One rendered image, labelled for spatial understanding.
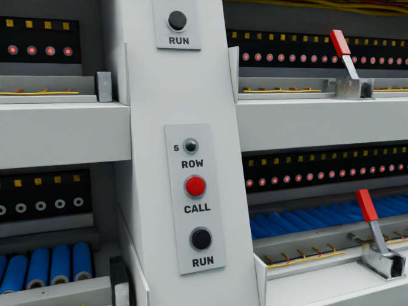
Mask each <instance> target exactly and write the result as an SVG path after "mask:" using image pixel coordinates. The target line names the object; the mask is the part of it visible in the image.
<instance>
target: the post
mask: <svg viewBox="0 0 408 306"><path fill-rule="evenodd" d="M195 1H196V7H197V17H198V23H199V33H200V43H201V50H185V49H158V48H157V43H156V36H155V24H154V12H153V6H152V0H100V7H101V22H102V29H103V44H104V56H106V55H107V54H109V53H110V52H111V51H113V50H114V49H116V48H117V47H118V46H119V45H121V44H122V43H124V42H127V51H128V67H129V97H130V113H131V143H132V160H120V161H113V163H114V177H115V192H116V200H117V204H118V203H119V204H120V207H121V210H122V212H123V215H124V219H125V221H126V224H127V227H128V230H129V232H130V235H131V238H132V241H133V243H134V247H135V250H136V252H137V255H138V258H139V261H140V263H141V267H142V269H143V272H144V275H145V278H146V281H147V283H148V286H149V289H150V302H151V306H260V302H259V292H258V287H257V278H256V269H255V263H254V254H253V244H252V239H251V230H250V220H249V215H248V205H247V196H246V190H245V181H244V176H243V166H242V157H241V151H240V142H239V133H238V127H237V118H236V109H235V104H234V94H233V85H232V79H231V70H230V61H229V55H228V46H227V40H226V31H225V22H224V16H223V7H222V0H195ZM209 122H210V127H211V137H212V147H213V153H214V163H215V169H216V179H217V189H218V195H219V205H220V215H221V221H222V231H223V241H224V247H225V257H226V266H225V267H219V268H213V269H209V270H203V271H198V272H193V273H188V274H182V275H180V272H179V260H178V253H177V241H176V235H175V223H174V212H173V205H172V193H171V181H170V175H169V163H168V151H167V145H166V133H165V124H179V123H209Z"/></svg>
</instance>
